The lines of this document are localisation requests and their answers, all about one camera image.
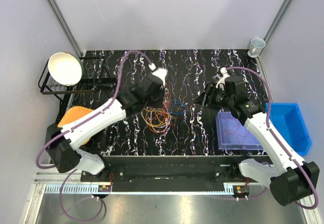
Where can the white mug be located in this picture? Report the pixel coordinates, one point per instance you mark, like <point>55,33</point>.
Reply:
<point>256,47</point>

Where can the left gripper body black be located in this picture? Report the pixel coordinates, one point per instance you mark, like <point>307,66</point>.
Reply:
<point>156,101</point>

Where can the white bowl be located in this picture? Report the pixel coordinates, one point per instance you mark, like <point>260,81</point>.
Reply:
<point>65,69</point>

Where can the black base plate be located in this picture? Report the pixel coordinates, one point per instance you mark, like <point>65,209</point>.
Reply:
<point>167,174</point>

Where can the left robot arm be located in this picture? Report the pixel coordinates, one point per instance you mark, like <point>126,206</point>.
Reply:
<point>64,147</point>

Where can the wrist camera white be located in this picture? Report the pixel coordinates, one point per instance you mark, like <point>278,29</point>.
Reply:
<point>159,72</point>
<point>220,86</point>

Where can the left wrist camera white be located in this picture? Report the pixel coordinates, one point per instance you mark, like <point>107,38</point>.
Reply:
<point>159,72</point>

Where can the blue plastic bin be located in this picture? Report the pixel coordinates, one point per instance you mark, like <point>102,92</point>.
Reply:
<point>288,120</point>

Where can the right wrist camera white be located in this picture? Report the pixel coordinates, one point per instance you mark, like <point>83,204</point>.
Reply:
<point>220,86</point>

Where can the orange woven mat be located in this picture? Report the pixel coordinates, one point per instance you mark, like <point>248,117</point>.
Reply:
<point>73,114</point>

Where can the black wire dish rack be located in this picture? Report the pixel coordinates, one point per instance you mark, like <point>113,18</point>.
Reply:
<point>96,77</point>

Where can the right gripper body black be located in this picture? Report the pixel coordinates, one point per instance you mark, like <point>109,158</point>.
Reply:
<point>217,97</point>

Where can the purple translucent box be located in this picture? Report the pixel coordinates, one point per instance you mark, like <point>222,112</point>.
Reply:
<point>232,135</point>

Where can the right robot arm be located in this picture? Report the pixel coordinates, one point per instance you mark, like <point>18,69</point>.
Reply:
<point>291,178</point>

